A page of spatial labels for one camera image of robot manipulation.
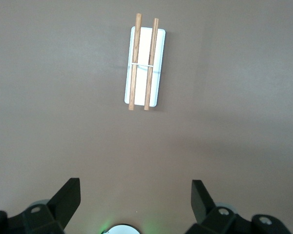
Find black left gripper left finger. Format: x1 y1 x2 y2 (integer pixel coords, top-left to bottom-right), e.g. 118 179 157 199
0 177 82 234

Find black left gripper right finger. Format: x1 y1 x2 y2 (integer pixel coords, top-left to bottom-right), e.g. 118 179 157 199
185 179 293 234

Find white towel rack wooden rods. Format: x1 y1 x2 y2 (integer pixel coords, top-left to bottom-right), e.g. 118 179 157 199
124 13 167 112

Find brown table cover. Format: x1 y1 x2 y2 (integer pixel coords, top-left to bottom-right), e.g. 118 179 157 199
0 0 293 234

